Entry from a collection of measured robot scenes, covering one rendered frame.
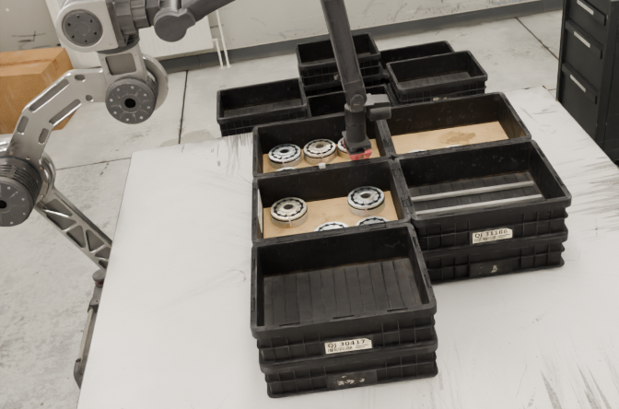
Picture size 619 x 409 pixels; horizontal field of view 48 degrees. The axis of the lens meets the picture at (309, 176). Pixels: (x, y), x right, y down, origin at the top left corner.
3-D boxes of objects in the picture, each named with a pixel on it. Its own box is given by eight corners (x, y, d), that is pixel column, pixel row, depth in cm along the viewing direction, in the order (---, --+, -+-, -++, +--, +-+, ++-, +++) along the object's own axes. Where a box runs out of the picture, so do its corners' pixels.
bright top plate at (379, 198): (347, 210, 190) (347, 208, 190) (347, 189, 198) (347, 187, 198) (385, 207, 189) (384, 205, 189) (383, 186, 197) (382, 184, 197)
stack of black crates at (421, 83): (403, 176, 326) (399, 90, 302) (391, 144, 351) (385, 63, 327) (487, 162, 327) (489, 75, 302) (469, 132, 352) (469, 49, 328)
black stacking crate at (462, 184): (414, 258, 177) (413, 222, 171) (395, 192, 202) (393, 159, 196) (569, 237, 176) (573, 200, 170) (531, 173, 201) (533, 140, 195)
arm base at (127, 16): (122, 34, 172) (110, -13, 166) (156, 29, 173) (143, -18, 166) (119, 48, 165) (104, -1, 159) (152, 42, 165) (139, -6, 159)
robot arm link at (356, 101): (345, 77, 193) (350, 97, 187) (386, 72, 193) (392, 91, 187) (345, 111, 201) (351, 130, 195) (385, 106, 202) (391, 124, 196)
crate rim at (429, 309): (251, 340, 147) (250, 333, 146) (252, 251, 172) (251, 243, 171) (438, 315, 147) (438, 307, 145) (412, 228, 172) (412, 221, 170)
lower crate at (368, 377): (267, 403, 159) (258, 368, 152) (265, 310, 184) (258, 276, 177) (440, 379, 158) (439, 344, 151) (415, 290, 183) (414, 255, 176)
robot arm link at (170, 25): (313, -85, 159) (319, -65, 152) (336, -37, 169) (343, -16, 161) (147, 0, 169) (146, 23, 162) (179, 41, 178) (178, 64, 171)
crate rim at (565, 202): (413, 228, 172) (412, 221, 170) (392, 164, 197) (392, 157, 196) (574, 206, 171) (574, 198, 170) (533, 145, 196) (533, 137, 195)
